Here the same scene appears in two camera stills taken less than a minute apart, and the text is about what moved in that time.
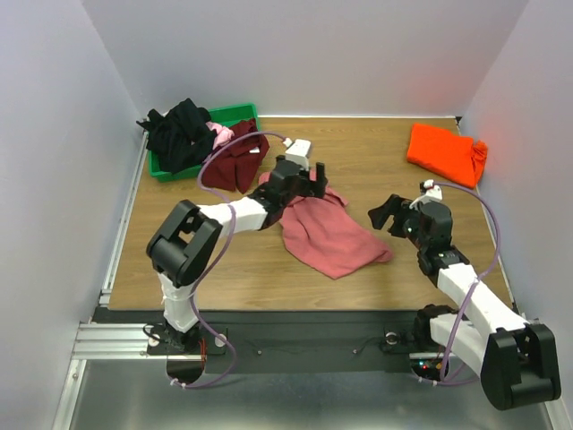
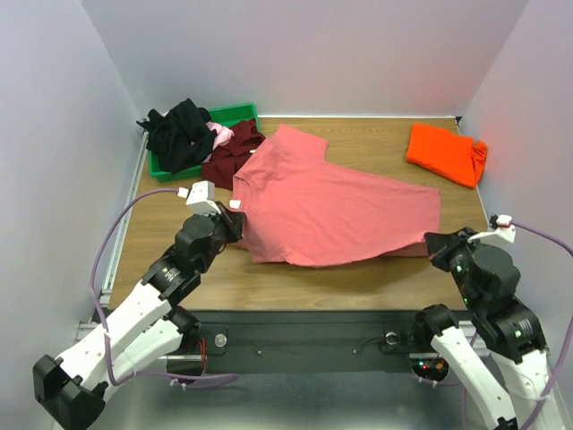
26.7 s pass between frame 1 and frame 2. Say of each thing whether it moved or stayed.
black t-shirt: stayed
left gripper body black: moved
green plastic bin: stayed
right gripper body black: moved
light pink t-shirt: stayed
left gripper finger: moved
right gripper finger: moved
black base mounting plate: stayed
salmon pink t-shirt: moved
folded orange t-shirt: stayed
